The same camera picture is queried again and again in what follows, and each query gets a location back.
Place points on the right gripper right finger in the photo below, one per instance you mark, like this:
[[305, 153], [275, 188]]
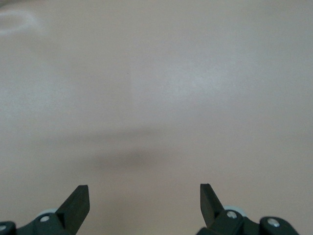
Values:
[[217, 220]]

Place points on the brown table cover mat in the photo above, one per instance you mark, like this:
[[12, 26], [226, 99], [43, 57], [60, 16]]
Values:
[[156, 85]]

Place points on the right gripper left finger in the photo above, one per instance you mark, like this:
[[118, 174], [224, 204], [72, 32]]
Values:
[[63, 220]]

